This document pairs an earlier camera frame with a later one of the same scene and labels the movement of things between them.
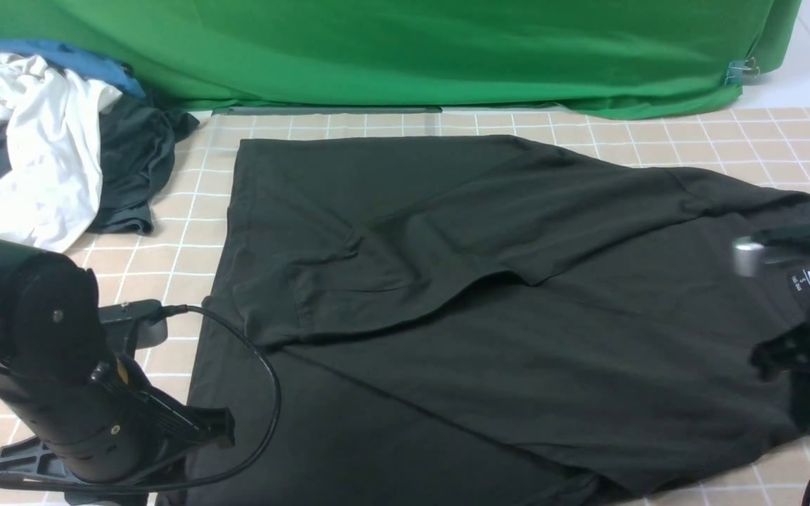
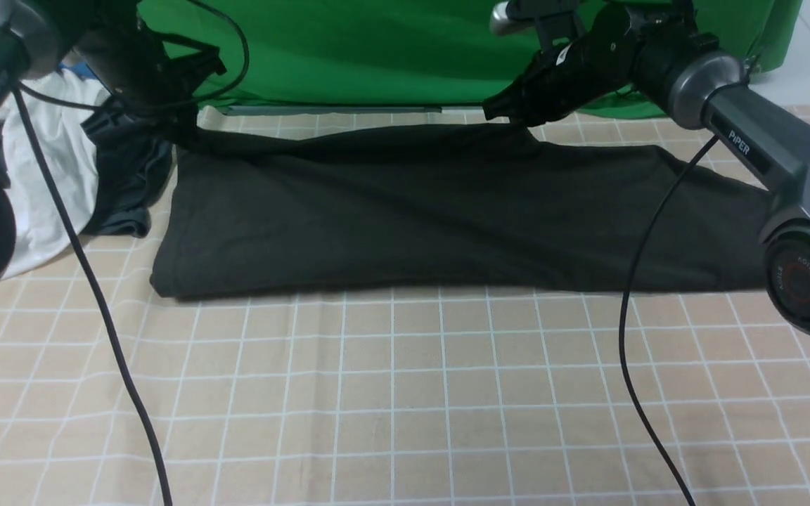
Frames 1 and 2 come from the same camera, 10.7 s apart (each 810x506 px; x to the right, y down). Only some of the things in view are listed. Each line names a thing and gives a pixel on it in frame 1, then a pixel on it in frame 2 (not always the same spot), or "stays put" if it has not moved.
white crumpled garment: x=48 y=197 stays put
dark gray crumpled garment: x=137 y=144 stays put
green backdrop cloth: x=649 y=59 stays put
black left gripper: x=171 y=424 to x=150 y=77
